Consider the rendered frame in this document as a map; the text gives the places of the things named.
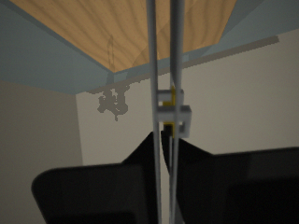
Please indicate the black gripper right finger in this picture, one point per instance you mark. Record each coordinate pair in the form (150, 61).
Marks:
(203, 178)

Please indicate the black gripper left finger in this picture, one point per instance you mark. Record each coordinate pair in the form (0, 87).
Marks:
(126, 186)

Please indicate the light brown wooden board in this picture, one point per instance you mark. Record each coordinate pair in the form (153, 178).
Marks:
(115, 32)

